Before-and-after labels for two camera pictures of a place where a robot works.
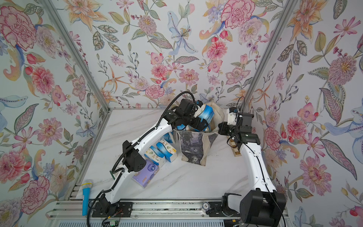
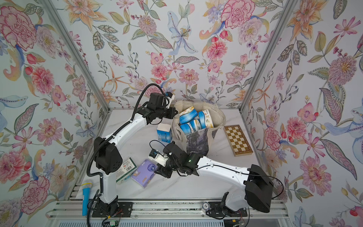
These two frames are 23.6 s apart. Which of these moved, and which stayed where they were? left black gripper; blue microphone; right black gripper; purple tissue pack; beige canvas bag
Moved: left black gripper; right black gripper
Stayed: purple tissue pack; beige canvas bag; blue microphone
